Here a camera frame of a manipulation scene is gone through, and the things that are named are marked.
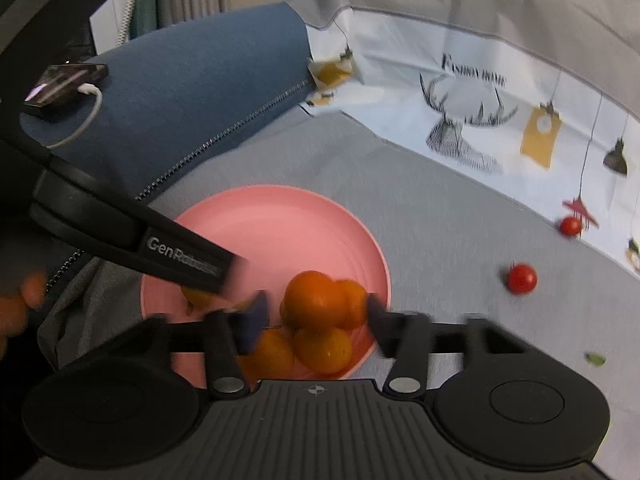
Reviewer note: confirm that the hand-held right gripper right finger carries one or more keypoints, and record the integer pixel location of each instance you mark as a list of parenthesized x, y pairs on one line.
[(380, 325)]

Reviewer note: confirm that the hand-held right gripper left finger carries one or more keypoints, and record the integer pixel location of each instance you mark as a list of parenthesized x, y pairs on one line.
[(252, 325)]

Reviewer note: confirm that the small orange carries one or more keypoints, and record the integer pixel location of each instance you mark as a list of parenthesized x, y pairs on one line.
[(354, 300), (322, 350), (310, 300), (272, 355), (200, 299)]

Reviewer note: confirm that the pink plate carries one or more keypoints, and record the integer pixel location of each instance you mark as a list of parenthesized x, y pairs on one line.
[(260, 230)]

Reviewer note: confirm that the person's left hand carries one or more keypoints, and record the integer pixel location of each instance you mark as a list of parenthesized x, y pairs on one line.
[(12, 320)]

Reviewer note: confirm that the grey bed sheet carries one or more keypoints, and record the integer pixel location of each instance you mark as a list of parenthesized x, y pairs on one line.
[(450, 260)]

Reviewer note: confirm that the black smartphone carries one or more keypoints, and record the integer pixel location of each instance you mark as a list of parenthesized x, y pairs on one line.
[(60, 82)]

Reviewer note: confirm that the red cherry tomato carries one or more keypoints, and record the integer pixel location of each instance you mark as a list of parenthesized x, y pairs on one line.
[(571, 225), (522, 278)]

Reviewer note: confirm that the blue cushion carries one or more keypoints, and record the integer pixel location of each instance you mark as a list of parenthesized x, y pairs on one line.
[(200, 85)]

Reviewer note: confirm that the teal curtain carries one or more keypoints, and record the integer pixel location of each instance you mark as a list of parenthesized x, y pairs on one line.
[(145, 15)]

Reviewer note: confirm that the small green scrap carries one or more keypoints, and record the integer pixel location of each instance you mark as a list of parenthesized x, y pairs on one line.
[(595, 358)]

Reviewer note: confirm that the white door frame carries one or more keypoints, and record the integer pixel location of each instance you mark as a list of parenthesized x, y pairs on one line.
[(110, 25)]

